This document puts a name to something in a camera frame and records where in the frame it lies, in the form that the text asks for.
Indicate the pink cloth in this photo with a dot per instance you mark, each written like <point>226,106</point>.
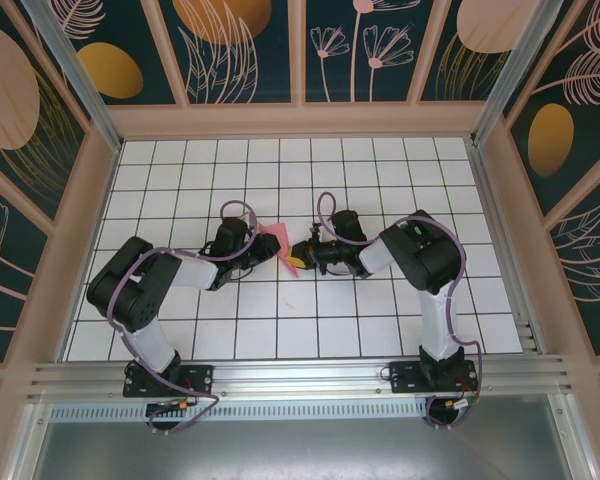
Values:
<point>275,231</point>

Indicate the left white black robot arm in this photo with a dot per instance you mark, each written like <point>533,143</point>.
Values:
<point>130,290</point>

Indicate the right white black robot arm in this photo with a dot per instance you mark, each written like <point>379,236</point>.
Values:
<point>425,255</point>

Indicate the grey metal sheet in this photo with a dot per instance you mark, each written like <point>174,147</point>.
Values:
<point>300,450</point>

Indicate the small controller board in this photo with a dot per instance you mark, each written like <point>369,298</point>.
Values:
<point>460,403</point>
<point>167,406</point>

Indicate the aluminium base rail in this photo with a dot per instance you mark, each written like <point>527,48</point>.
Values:
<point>300,380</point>

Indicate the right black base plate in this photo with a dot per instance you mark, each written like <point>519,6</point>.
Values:
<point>405,380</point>

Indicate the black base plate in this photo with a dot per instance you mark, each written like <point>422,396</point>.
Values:
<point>200,380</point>
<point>405,380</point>

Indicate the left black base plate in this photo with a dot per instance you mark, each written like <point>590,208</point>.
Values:
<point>200,380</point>

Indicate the aluminium side rail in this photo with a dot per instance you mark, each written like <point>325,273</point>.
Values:
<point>505,250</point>

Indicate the aluminium corner post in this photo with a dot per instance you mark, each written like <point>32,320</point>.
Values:
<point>512,70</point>
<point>74,70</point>

